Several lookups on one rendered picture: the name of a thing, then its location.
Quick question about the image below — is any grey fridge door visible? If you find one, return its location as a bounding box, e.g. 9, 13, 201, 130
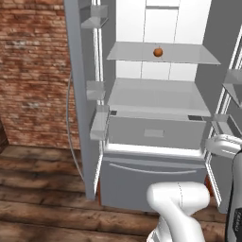
201, 0, 242, 216
62, 0, 111, 201

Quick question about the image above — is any orange tangerine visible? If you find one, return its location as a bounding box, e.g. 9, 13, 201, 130
152, 45, 164, 59

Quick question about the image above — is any clear glass fridge shelf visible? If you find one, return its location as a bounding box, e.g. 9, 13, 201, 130
106, 41, 222, 66

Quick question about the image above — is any grey open fridge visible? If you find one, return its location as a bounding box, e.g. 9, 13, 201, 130
62, 0, 242, 216

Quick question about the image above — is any clear door bin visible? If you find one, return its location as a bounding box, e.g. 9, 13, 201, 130
79, 4, 110, 30
221, 68, 242, 109
89, 105, 111, 142
210, 113, 242, 137
85, 79, 107, 101

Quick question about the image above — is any grey crisper drawer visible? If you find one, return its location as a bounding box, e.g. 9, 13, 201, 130
106, 78, 213, 151

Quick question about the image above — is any grey freezer drawer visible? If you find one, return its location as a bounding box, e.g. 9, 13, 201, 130
98, 150, 211, 213

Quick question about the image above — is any curved grey door handle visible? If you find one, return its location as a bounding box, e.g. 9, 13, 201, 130
65, 71, 85, 182

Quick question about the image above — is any grey freezer drawer handle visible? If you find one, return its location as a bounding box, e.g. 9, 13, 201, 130
108, 162, 199, 176

